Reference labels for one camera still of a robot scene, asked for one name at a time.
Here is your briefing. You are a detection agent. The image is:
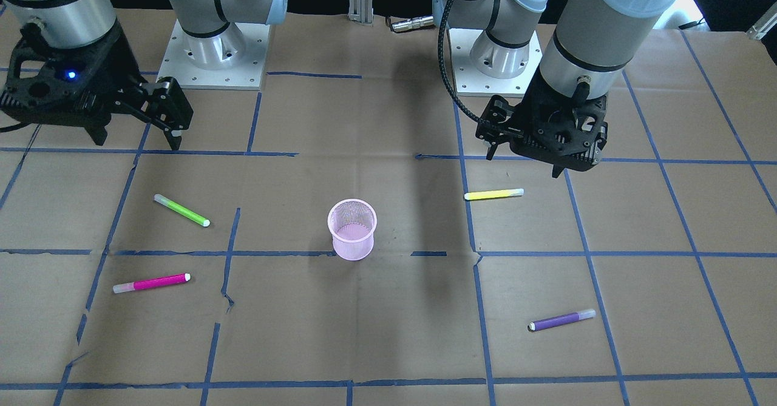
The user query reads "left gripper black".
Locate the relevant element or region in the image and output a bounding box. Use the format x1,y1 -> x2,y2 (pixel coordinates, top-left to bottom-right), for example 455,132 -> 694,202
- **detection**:
475,72 -> 608,178

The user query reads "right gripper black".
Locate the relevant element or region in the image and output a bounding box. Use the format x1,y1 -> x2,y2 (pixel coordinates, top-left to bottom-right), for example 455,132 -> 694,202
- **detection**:
2,21 -> 192,151

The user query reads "pink pen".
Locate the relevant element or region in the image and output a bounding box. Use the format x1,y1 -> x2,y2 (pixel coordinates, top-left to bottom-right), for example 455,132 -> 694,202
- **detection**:
113,272 -> 192,294

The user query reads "purple pen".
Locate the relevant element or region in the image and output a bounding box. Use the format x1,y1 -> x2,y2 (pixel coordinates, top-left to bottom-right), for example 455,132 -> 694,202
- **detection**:
527,309 -> 597,333

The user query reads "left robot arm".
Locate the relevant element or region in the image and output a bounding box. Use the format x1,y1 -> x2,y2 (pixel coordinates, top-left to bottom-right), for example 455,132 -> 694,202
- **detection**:
432,0 -> 675,177

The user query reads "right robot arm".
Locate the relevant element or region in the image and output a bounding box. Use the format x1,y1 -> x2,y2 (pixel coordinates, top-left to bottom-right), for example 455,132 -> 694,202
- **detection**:
2,0 -> 288,151

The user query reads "pink mesh cup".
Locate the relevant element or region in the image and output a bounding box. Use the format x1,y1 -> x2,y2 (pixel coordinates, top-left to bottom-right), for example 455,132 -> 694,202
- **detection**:
327,198 -> 378,262

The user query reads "yellow pen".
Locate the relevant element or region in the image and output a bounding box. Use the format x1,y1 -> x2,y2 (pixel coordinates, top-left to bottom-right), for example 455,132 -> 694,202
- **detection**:
463,188 -> 524,201

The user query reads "green pen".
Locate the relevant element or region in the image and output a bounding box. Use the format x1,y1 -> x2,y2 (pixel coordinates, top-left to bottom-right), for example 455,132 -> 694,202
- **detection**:
153,194 -> 211,228

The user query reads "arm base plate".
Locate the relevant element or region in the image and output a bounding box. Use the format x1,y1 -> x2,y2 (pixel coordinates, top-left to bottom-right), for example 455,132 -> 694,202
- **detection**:
157,22 -> 273,91
447,28 -> 542,97

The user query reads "black braided cable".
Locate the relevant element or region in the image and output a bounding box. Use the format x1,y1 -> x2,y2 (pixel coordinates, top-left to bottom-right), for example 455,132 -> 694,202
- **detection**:
438,0 -> 490,129

